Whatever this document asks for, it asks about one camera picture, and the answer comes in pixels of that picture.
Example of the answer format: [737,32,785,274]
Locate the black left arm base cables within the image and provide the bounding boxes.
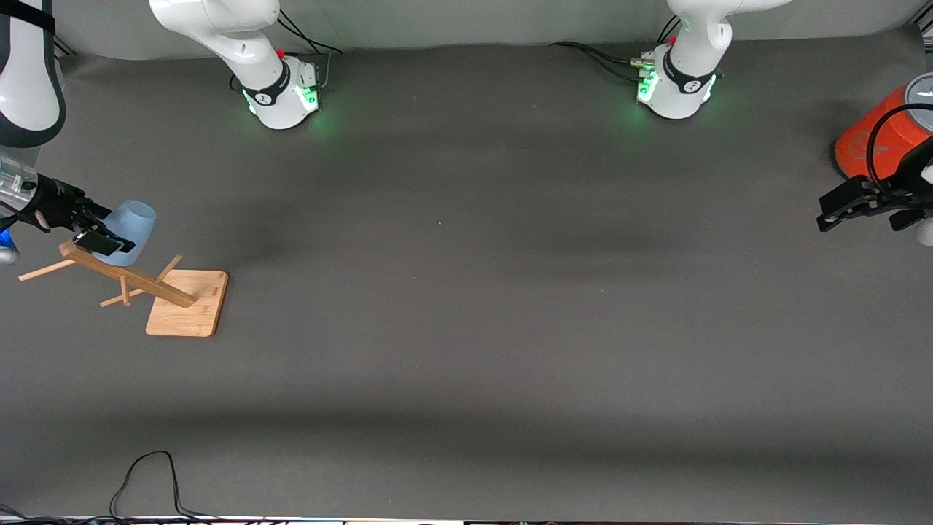
[549,15,680,85]

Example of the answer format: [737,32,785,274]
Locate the black arm base cables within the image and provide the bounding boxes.
[549,15,680,85]
[276,10,343,93]

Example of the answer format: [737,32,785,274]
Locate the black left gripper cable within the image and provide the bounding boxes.
[864,102,933,193]

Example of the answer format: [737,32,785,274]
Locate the thin black looped cable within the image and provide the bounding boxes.
[108,450,219,523]

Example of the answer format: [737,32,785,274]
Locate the light blue cup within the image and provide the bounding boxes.
[91,200,157,267]

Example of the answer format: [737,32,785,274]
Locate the orange cylindrical can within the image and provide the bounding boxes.
[834,73,933,182]

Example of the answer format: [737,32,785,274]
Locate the wooden cup rack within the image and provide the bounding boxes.
[18,238,230,338]

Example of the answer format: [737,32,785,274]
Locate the black right arm base cables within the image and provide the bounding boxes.
[276,10,343,93]

